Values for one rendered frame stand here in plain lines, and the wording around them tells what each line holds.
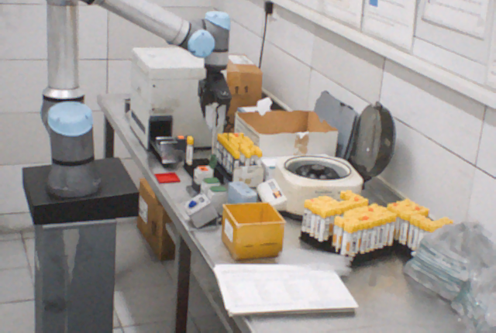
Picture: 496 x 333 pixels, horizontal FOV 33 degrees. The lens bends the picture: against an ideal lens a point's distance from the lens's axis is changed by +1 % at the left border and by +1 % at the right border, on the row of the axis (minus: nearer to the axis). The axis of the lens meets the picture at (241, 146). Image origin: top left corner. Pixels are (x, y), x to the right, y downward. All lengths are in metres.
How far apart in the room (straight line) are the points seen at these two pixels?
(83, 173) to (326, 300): 0.77
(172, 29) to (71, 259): 0.69
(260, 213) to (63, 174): 0.54
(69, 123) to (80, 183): 0.17
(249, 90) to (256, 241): 1.27
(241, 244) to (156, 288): 1.71
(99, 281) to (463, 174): 1.04
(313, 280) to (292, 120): 1.01
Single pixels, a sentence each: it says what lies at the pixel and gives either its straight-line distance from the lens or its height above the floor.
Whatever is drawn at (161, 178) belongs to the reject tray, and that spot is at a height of 0.88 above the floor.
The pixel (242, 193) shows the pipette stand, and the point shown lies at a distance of 2.31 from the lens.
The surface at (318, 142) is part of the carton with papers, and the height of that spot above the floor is 0.99.
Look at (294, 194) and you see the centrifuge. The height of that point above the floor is 0.95.
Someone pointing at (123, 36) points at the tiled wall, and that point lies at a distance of 4.12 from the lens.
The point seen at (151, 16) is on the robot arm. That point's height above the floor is 1.43.
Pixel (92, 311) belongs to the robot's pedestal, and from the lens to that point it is 2.47.
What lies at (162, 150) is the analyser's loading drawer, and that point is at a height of 0.92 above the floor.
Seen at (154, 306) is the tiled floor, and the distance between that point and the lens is 3.68.
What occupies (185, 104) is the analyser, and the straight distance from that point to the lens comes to 2.86.
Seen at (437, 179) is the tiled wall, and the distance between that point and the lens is 2.40.
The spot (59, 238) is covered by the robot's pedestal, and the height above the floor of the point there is 0.83.
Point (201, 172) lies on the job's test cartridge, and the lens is 2.51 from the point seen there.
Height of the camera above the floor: 1.85
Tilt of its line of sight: 19 degrees down
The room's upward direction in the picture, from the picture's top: 4 degrees clockwise
